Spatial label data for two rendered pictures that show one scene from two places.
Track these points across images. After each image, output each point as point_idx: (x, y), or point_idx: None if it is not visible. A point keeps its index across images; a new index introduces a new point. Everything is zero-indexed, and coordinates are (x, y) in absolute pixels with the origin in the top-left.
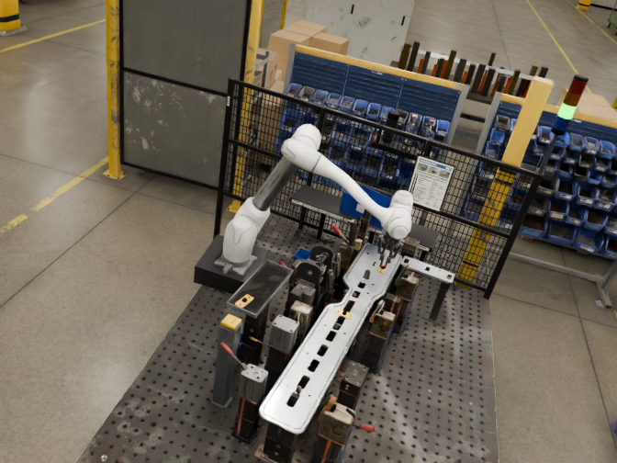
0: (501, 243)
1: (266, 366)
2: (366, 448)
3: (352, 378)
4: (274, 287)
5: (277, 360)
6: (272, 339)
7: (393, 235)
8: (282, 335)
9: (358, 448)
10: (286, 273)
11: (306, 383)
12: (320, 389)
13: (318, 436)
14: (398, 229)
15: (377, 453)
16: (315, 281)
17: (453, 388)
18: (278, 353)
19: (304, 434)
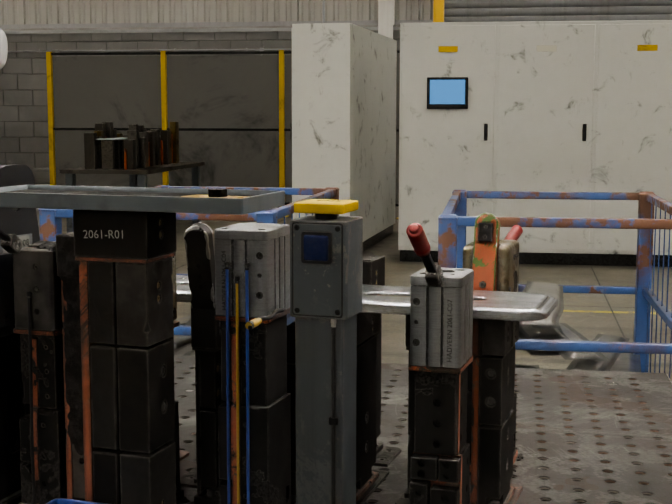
0: None
1: (268, 406)
2: (390, 433)
3: (363, 258)
4: (128, 192)
5: (278, 358)
6: (271, 286)
7: (0, 58)
8: (282, 251)
9: (396, 438)
10: (41, 190)
11: (370, 318)
12: (405, 286)
13: (387, 470)
14: (3, 34)
15: (396, 426)
16: (30, 221)
17: (175, 376)
18: (278, 328)
19: (389, 482)
